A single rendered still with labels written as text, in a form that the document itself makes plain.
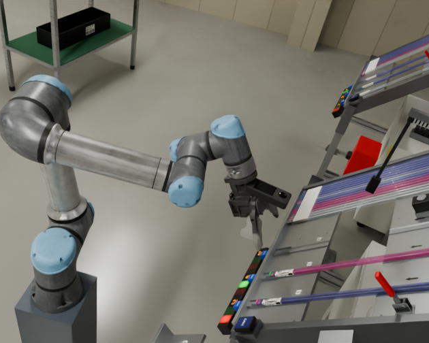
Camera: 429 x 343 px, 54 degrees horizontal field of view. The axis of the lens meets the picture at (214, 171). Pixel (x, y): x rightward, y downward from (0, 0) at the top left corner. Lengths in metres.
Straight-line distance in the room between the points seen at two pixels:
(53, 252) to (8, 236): 1.10
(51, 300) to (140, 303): 0.76
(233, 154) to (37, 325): 0.81
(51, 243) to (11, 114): 0.41
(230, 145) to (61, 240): 0.55
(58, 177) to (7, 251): 1.10
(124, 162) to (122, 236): 1.36
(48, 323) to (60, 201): 0.38
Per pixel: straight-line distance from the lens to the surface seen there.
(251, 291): 1.27
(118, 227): 2.32
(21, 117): 1.01
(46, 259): 1.24
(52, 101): 1.07
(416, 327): 0.98
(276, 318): 1.16
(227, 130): 1.01
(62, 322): 1.39
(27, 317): 1.45
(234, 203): 1.12
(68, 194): 1.26
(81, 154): 0.97
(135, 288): 2.10
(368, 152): 1.92
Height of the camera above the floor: 1.75
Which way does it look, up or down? 40 degrees down
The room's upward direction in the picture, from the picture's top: 14 degrees clockwise
